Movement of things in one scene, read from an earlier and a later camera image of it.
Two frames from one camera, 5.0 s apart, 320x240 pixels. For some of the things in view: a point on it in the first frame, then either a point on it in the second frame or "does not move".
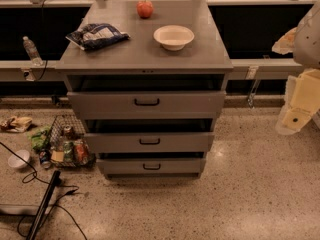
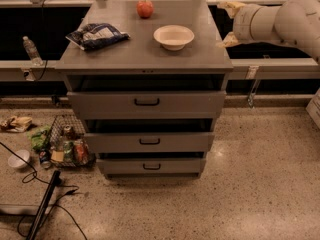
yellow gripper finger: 286,42 -> 230,41
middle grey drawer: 150,143 does not move
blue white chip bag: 95,35 does not move
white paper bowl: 173,37 does not move
